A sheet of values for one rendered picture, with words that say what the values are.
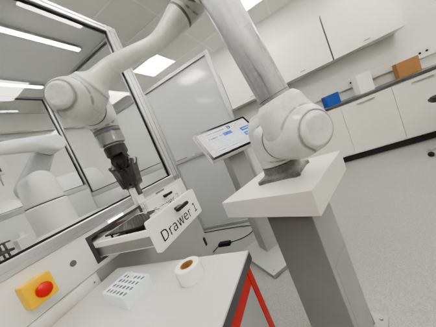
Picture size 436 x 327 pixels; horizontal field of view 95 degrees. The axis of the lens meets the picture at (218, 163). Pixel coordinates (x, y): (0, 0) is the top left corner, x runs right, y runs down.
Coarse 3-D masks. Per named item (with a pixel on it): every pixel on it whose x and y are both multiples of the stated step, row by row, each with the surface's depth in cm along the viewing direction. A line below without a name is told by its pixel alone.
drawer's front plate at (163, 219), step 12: (192, 192) 87; (156, 216) 66; (168, 216) 70; (180, 216) 76; (192, 216) 82; (156, 228) 64; (168, 228) 68; (180, 228) 73; (156, 240) 63; (168, 240) 67
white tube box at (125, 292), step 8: (136, 272) 61; (120, 280) 62; (128, 280) 59; (136, 280) 57; (144, 280) 57; (112, 288) 59; (120, 288) 57; (128, 288) 55; (136, 288) 54; (144, 288) 56; (104, 296) 58; (112, 296) 54; (120, 296) 53; (128, 296) 52; (136, 296) 54; (112, 304) 56; (120, 304) 53; (128, 304) 52
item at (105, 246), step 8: (120, 224) 92; (136, 232) 68; (144, 232) 66; (96, 240) 81; (104, 240) 76; (112, 240) 73; (120, 240) 72; (128, 240) 70; (136, 240) 68; (144, 240) 67; (96, 248) 78; (104, 248) 76; (112, 248) 74; (120, 248) 73; (128, 248) 71; (136, 248) 69
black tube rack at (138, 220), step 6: (138, 216) 91; (144, 216) 86; (126, 222) 90; (132, 222) 85; (138, 222) 80; (144, 222) 76; (120, 228) 81; (126, 228) 77; (132, 228) 73; (138, 228) 82; (144, 228) 73; (108, 234) 80; (114, 234) 78; (120, 234) 84
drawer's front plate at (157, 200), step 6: (174, 186) 127; (162, 192) 116; (168, 192) 121; (174, 192) 125; (156, 198) 111; (162, 198) 115; (168, 198) 119; (174, 198) 123; (144, 204) 104; (150, 204) 106; (156, 204) 110
